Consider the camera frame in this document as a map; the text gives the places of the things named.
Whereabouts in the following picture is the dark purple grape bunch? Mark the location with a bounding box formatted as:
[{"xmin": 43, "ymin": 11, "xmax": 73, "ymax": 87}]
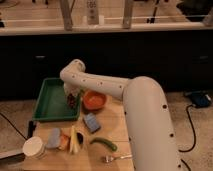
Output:
[{"xmin": 67, "ymin": 94, "xmax": 76, "ymax": 108}]

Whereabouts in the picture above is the dark eggplant piece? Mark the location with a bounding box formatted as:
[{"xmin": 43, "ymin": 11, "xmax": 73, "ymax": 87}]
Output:
[{"xmin": 77, "ymin": 132, "xmax": 84, "ymax": 145}]

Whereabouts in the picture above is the orange bowl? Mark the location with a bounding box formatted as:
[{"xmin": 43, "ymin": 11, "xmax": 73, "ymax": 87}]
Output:
[{"xmin": 83, "ymin": 91, "xmax": 107, "ymax": 110}]

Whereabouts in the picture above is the white paper cup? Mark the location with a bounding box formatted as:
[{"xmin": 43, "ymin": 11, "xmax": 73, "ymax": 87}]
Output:
[{"xmin": 22, "ymin": 136, "xmax": 45, "ymax": 158}]

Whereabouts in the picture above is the black floor cable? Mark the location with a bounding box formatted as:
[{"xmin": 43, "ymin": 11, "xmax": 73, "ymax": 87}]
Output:
[
  {"xmin": 178, "ymin": 104, "xmax": 198, "ymax": 154},
  {"xmin": 0, "ymin": 112, "xmax": 28, "ymax": 141}
]

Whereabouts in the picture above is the black left floor cable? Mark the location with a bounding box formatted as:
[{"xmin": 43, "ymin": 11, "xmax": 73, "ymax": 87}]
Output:
[{"xmin": 0, "ymin": 112, "xmax": 28, "ymax": 141}]

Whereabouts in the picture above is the grey blue sponge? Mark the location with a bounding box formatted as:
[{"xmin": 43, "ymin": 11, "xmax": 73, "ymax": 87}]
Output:
[{"xmin": 46, "ymin": 128, "xmax": 61, "ymax": 149}]

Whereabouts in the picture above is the green cucumber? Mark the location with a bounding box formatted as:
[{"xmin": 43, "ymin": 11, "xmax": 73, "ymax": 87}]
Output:
[{"xmin": 90, "ymin": 137, "xmax": 118, "ymax": 152}]

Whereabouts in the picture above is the silver fork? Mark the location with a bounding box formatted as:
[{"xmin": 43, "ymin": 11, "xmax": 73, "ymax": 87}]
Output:
[{"xmin": 101, "ymin": 155, "xmax": 132, "ymax": 163}]

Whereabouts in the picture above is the blue sponge block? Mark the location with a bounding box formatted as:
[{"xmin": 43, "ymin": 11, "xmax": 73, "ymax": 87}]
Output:
[{"xmin": 83, "ymin": 113, "xmax": 101, "ymax": 133}]

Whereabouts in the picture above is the blue black floor device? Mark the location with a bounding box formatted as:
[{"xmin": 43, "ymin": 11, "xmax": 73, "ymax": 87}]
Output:
[{"xmin": 189, "ymin": 92, "xmax": 211, "ymax": 108}]

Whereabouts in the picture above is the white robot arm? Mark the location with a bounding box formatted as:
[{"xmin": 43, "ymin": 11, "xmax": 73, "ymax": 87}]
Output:
[{"xmin": 60, "ymin": 59, "xmax": 183, "ymax": 171}]

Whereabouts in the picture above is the green plastic tray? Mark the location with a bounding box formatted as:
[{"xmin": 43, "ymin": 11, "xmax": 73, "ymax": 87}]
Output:
[{"xmin": 33, "ymin": 78, "xmax": 81, "ymax": 122}]

